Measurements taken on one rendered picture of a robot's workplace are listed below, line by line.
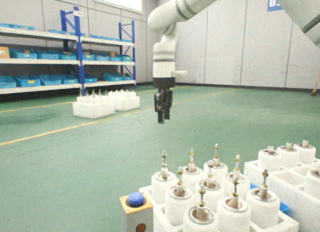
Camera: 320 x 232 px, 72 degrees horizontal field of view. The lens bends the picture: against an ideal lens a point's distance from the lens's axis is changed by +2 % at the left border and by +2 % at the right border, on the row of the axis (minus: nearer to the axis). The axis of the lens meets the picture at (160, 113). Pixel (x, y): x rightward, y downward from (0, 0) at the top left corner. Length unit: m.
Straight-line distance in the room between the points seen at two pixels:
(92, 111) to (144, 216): 2.39
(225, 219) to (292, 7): 0.55
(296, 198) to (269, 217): 0.27
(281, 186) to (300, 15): 0.72
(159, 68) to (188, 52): 7.23
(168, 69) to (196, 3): 0.20
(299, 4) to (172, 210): 0.62
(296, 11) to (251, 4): 6.81
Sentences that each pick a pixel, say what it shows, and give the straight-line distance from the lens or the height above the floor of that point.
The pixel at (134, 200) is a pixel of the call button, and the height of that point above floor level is 0.33.
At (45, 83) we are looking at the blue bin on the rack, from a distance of 5.15.
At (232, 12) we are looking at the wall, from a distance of 7.48.
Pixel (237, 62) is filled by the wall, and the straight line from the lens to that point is 7.22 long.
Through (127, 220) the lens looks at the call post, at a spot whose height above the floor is 0.29.
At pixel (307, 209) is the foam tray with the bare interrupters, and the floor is 0.13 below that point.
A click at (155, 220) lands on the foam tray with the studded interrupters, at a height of 0.16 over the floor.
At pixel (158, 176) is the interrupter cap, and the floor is 0.25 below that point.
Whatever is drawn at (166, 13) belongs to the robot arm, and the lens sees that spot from 0.70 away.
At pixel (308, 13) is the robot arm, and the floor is 0.75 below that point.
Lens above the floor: 0.65
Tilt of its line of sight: 12 degrees down
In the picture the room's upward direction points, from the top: straight up
